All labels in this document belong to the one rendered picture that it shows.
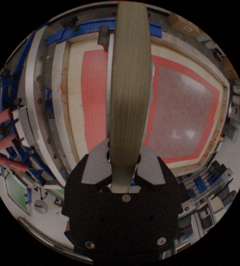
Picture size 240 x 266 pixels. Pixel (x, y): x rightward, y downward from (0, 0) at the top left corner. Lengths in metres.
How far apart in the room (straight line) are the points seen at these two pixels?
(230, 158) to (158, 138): 3.61
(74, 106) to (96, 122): 0.09
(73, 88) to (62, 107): 0.07
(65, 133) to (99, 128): 0.11
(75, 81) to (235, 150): 3.85
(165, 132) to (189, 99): 0.16
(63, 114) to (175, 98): 0.35
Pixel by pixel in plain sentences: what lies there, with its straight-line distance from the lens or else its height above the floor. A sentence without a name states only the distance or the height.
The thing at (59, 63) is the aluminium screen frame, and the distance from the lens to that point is 0.29.
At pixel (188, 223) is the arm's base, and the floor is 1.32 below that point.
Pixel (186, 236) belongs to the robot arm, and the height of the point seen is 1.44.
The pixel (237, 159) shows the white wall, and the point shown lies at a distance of 3.74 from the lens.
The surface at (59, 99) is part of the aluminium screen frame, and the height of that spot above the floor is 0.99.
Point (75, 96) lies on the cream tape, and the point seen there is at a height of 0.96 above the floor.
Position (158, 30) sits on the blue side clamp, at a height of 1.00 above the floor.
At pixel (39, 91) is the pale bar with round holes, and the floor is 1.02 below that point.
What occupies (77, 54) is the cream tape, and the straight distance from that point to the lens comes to 0.31.
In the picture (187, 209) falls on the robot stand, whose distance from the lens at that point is 0.73.
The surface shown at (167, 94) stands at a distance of 0.29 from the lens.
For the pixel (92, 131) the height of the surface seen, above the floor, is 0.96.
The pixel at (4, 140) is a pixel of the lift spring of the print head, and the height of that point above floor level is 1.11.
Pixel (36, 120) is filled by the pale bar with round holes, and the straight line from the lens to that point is 0.29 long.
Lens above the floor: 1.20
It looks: 63 degrees down
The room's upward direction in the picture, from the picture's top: 178 degrees counter-clockwise
